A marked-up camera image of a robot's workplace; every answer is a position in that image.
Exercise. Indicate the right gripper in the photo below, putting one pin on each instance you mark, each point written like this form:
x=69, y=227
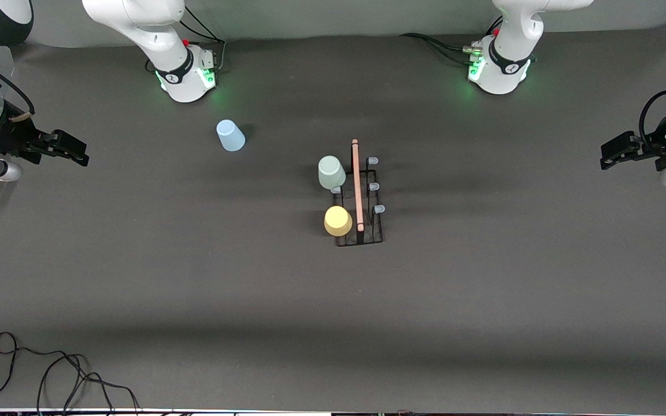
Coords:
x=8, y=140

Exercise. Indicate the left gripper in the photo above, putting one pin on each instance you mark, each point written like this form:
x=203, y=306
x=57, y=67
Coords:
x=652, y=145

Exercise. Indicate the pale green plastic cup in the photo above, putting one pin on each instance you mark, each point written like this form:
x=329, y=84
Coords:
x=331, y=172

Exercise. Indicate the yellow plastic cup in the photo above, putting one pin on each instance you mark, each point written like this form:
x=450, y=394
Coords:
x=337, y=222

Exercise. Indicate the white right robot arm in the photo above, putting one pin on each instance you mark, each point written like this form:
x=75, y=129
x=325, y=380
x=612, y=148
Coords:
x=154, y=34

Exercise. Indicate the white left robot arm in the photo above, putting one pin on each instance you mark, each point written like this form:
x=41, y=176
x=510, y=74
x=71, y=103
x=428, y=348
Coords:
x=506, y=63

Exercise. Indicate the light blue plastic cup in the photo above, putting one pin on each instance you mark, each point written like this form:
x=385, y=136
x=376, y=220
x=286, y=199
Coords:
x=230, y=137

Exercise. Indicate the dark grey table mat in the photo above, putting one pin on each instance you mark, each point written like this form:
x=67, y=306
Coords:
x=367, y=323

